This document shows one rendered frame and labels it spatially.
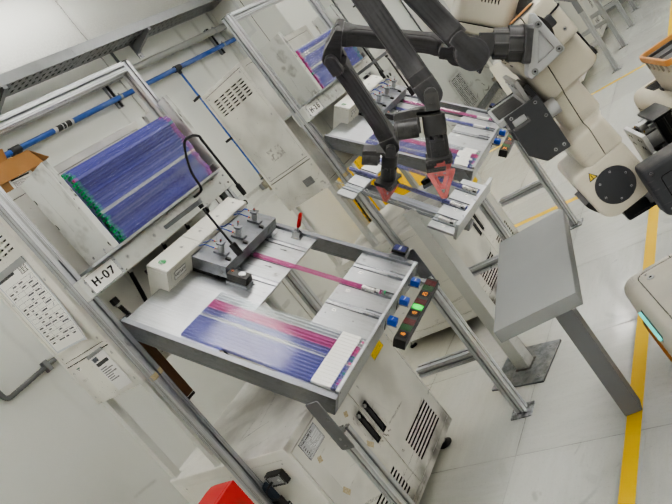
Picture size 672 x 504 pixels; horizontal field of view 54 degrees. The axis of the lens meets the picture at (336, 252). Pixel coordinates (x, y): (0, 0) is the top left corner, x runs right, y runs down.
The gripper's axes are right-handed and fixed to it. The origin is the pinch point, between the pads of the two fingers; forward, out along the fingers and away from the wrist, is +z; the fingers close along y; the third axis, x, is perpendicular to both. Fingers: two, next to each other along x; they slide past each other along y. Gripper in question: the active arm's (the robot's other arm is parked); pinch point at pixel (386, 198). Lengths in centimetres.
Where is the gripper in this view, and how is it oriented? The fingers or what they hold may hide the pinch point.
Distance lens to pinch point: 243.2
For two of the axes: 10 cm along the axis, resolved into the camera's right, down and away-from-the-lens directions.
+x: 8.6, 3.4, -3.7
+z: -0.2, 7.6, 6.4
